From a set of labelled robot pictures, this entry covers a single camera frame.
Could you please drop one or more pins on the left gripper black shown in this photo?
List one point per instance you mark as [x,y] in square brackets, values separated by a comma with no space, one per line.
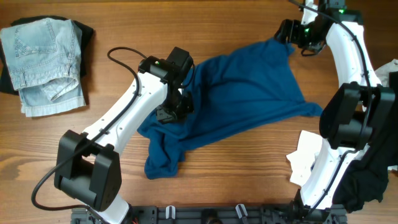
[188,108]

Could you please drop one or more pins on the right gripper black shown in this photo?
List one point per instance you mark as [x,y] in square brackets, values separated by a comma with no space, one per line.
[295,25]

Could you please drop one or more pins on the blue polo shirt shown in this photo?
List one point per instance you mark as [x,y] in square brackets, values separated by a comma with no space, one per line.
[250,87]

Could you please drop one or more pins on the white t-shirt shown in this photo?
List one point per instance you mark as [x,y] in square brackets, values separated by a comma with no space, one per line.
[309,144]

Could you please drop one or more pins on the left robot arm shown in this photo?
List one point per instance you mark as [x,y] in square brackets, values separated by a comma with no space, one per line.
[88,163]

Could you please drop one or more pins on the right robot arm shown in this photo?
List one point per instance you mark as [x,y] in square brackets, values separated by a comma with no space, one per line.
[353,118]

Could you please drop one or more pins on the folded light blue jeans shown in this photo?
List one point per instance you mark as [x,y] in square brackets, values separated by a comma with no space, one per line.
[43,59]

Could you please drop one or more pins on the black garment at right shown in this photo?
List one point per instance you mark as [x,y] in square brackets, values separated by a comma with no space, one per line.
[366,179]

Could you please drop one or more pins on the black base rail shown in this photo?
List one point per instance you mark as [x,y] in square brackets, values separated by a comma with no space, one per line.
[266,214]

